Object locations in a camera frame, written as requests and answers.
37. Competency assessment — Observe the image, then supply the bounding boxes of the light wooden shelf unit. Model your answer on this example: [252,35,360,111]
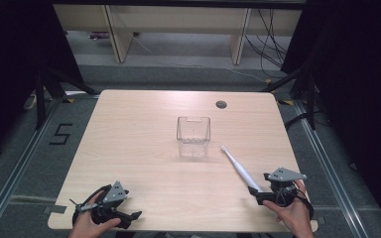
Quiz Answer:
[53,3,304,65]

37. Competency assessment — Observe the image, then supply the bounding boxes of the thin white floor cable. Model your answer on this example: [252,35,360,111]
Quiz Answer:
[130,32,270,84]

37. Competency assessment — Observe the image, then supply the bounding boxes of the dark curtain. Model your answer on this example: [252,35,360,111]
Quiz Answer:
[0,0,85,167]
[280,0,381,229]

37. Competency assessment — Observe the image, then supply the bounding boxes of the person's right hand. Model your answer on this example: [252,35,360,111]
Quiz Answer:
[262,178,316,238]

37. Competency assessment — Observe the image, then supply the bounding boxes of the black hanging cables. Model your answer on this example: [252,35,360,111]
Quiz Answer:
[243,8,290,79]

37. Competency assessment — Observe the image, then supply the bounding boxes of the person's left hand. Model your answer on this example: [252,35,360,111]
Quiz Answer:
[66,189,122,238]

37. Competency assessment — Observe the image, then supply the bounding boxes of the metal floor rail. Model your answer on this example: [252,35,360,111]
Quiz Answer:
[0,97,64,238]
[293,98,371,238]

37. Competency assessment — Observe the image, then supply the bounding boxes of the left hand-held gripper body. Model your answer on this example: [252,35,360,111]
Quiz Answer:
[68,180,130,230]

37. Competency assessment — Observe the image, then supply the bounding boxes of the black metal stand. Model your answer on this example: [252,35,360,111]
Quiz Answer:
[34,64,97,131]
[261,64,318,131]

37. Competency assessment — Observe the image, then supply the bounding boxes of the white electric toothbrush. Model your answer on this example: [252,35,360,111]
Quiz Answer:
[220,145,264,193]

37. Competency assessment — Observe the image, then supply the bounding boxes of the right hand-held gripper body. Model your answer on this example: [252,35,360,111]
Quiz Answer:
[263,167,309,208]

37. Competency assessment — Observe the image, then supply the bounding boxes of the clear plastic container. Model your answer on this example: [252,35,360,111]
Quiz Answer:
[176,115,212,159]

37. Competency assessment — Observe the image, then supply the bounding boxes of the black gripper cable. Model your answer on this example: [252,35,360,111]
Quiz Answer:
[277,188,316,220]
[71,183,113,227]

